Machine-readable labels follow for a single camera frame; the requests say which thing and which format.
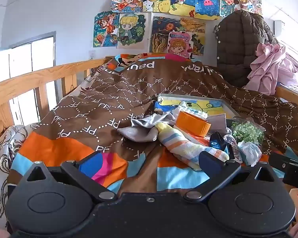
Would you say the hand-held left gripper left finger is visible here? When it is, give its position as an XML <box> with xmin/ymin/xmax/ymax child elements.
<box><xmin>25</xmin><ymin>152</ymin><xmax>118</xmax><ymax>202</ymax></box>

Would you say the grey box with cartoon print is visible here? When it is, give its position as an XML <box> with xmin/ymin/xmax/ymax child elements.
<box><xmin>154</xmin><ymin>93</ymin><xmax>241</xmax><ymax>120</ymax></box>

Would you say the red-haired character poster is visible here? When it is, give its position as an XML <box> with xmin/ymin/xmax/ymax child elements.
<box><xmin>219</xmin><ymin>0</ymin><xmax>239</xmax><ymax>18</ymax></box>

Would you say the black packet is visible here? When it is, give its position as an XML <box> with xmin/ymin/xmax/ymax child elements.
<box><xmin>209</xmin><ymin>132</ymin><xmax>230</xmax><ymax>155</ymax></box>

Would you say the white floral bed sheet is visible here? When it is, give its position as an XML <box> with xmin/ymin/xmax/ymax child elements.
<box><xmin>0</xmin><ymin>123</ymin><xmax>38</xmax><ymax>230</ymax></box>

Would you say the bag of green beads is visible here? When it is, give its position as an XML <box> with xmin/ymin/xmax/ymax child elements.
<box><xmin>230</xmin><ymin>117</ymin><xmax>265</xmax><ymax>146</ymax></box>

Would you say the yellow orange landscape painting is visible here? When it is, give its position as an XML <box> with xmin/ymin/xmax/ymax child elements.
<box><xmin>179</xmin><ymin>17</ymin><xmax>206</xmax><ymax>56</ymax></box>

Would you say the orange-haired girl blue poster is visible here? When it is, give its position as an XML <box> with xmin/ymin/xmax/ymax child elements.
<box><xmin>93</xmin><ymin>11</ymin><xmax>120</xmax><ymax>48</ymax></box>

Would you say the wooden bed rail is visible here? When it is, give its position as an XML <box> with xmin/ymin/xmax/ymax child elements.
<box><xmin>0</xmin><ymin>56</ymin><xmax>115</xmax><ymax>149</ymax></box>

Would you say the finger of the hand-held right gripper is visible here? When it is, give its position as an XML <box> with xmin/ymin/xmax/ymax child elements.
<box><xmin>268</xmin><ymin>152</ymin><xmax>293</xmax><ymax>171</ymax></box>

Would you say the orange plastic container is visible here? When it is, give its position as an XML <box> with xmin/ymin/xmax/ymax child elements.
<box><xmin>175</xmin><ymin>111</ymin><xmax>212</xmax><ymax>137</ymax></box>

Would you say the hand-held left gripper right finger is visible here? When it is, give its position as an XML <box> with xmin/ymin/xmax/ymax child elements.
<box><xmin>184</xmin><ymin>151</ymin><xmax>279</xmax><ymax>202</ymax></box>

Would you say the brown puffer jacket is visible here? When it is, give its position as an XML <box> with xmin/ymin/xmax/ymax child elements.
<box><xmin>213</xmin><ymin>9</ymin><xmax>279</xmax><ymax>88</ymax></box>

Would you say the orange packet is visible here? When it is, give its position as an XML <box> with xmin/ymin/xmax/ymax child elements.
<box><xmin>182</xmin><ymin>130</ymin><xmax>210</xmax><ymax>147</ymax></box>

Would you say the pink-bordered boy cartoon poster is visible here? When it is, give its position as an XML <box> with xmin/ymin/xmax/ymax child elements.
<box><xmin>167</xmin><ymin>31</ymin><xmax>194</xmax><ymax>60</ymax></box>

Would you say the brown printed blanket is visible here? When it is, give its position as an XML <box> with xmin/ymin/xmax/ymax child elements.
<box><xmin>9</xmin><ymin>53</ymin><xmax>298</xmax><ymax>199</ymax></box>

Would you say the window with grey frame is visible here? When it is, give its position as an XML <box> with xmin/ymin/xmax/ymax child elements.
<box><xmin>8</xmin><ymin>31</ymin><xmax>57</xmax><ymax>127</ymax></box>

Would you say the pink cloth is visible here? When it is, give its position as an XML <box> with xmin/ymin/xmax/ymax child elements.
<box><xmin>243</xmin><ymin>42</ymin><xmax>298</xmax><ymax>97</ymax></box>

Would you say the striped sock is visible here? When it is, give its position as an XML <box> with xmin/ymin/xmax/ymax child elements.
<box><xmin>155</xmin><ymin>122</ymin><xmax>229</xmax><ymax>171</ymax></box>

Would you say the dark seaweed fish painting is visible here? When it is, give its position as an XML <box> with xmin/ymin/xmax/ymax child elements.
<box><xmin>151</xmin><ymin>16</ymin><xmax>182</xmax><ymax>54</ymax></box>

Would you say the wooden bed side board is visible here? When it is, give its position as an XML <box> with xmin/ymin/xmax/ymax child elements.
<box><xmin>275</xmin><ymin>83</ymin><xmax>298</xmax><ymax>105</ymax></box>

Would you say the grey cloth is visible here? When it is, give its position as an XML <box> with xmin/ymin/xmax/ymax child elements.
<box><xmin>117</xmin><ymin>111</ymin><xmax>176</xmax><ymax>143</ymax></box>

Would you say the blond boy green poster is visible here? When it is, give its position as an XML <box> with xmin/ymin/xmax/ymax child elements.
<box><xmin>116</xmin><ymin>12</ymin><xmax>152</xmax><ymax>49</ymax></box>

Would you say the pink jellyfish painting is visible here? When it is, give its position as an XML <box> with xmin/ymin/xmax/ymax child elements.
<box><xmin>194</xmin><ymin>0</ymin><xmax>220</xmax><ymax>21</ymax></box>

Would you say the flying girl cartoon poster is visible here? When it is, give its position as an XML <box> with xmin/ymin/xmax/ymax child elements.
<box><xmin>111</xmin><ymin>0</ymin><xmax>144</xmax><ymax>13</ymax></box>

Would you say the white wall-mounted unit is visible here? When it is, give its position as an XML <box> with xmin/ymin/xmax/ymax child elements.
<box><xmin>274</xmin><ymin>20</ymin><xmax>285</xmax><ymax>36</ymax></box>

